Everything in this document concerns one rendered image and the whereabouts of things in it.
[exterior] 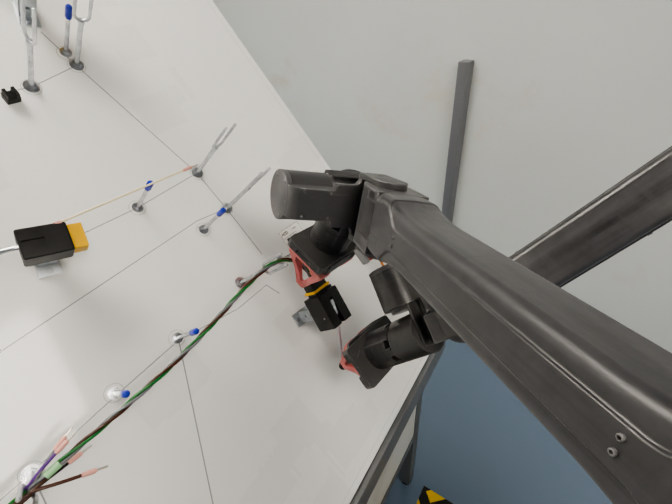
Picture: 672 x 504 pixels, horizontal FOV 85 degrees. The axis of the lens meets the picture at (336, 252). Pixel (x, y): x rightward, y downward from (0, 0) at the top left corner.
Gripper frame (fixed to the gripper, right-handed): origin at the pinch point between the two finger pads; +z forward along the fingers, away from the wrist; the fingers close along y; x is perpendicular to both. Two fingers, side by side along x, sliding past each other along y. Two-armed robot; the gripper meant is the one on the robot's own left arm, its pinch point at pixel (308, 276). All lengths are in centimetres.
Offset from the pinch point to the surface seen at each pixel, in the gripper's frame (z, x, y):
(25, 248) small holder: -7.1, -16.9, 29.4
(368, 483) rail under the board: 20.9, 29.5, 5.3
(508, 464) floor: 80, 81, -69
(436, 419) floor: 93, 55, -70
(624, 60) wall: -36, 10, -117
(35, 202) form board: -3.7, -26.2, 25.2
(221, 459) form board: 13.1, 10.5, 22.3
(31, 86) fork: -10.5, -39.1, 19.0
